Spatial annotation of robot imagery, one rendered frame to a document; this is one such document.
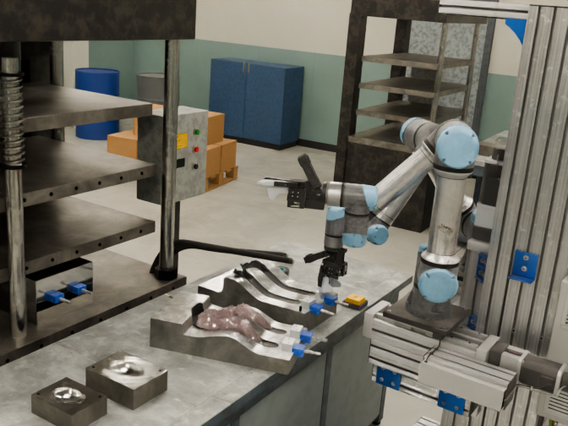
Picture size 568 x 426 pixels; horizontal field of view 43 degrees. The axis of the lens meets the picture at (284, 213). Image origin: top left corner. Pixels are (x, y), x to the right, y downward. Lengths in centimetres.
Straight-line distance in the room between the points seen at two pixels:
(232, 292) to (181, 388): 61
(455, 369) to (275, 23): 835
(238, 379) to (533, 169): 114
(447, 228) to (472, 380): 46
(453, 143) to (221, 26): 883
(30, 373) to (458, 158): 147
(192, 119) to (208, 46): 764
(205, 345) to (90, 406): 51
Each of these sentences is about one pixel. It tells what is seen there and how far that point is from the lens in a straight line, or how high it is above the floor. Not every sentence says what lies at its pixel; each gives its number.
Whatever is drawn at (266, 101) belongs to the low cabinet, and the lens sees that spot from 972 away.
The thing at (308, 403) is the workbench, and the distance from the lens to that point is 289.
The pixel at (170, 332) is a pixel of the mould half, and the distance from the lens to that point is 252.
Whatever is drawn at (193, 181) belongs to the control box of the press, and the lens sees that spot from 335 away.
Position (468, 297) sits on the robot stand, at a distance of 258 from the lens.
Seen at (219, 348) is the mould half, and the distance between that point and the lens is 247.
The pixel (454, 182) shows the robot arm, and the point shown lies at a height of 152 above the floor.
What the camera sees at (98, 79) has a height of 79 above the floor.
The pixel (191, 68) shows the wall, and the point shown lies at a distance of 1110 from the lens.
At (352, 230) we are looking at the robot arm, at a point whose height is 134.
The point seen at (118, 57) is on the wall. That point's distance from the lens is 1158.
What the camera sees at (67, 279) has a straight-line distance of 282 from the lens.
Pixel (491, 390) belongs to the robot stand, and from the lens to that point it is 225.
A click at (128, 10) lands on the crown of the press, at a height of 191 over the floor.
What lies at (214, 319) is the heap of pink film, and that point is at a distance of 255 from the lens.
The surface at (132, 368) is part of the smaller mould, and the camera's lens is 233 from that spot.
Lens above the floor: 200
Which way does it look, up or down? 17 degrees down
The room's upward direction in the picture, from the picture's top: 4 degrees clockwise
